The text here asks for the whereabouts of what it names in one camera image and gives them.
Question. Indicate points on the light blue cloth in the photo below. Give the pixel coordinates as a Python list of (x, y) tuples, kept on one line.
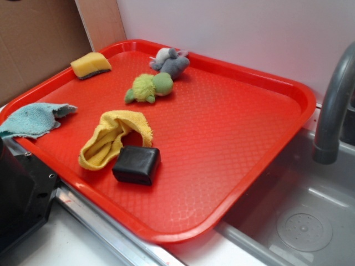
[(35, 120)]

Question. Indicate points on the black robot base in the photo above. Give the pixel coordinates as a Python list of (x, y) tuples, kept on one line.
[(28, 187)]

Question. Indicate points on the yellow cloth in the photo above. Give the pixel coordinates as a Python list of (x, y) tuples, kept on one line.
[(107, 139)]

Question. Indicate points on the red plastic tray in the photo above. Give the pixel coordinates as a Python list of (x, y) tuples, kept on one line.
[(217, 131)]

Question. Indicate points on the black rectangular block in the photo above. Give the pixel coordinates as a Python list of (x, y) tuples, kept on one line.
[(137, 164)]

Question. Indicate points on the green plush turtle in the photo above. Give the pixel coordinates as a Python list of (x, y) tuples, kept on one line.
[(147, 87)]

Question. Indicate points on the grey plush mouse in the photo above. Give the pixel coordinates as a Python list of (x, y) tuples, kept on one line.
[(171, 61)]

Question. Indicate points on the yellow sponge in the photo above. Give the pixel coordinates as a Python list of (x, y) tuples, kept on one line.
[(90, 65)]

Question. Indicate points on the grey sink basin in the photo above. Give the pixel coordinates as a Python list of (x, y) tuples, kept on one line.
[(297, 212)]

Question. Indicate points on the grey faucet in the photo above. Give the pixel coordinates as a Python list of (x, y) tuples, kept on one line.
[(336, 119)]

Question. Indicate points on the brown cardboard panel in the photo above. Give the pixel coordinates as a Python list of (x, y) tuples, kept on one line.
[(40, 38)]

